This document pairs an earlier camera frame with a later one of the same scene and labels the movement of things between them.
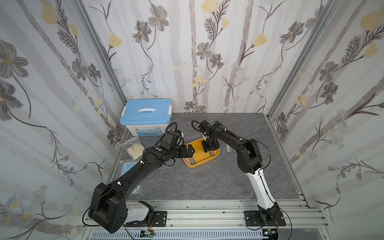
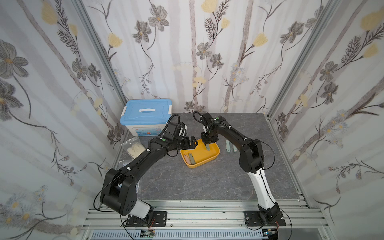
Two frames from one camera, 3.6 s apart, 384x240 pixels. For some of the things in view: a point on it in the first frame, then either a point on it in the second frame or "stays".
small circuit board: [147, 234] stays
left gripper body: [183, 154] to [185, 143]
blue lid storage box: [146, 117] stays
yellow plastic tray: [201, 157] stays
